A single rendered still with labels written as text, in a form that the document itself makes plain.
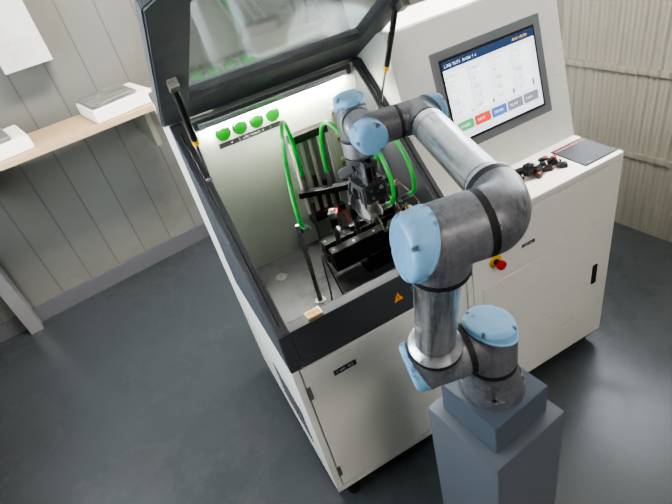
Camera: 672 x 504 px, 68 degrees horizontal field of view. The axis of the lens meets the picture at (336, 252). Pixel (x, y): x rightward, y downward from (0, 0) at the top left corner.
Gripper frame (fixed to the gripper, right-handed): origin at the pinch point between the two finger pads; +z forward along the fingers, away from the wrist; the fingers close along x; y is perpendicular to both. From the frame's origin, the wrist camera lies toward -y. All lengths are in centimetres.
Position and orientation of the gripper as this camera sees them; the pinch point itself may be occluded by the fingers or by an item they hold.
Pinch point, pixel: (368, 218)
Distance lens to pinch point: 136.8
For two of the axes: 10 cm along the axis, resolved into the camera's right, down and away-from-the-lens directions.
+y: 4.5, 4.5, -7.7
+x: 8.7, -4.2, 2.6
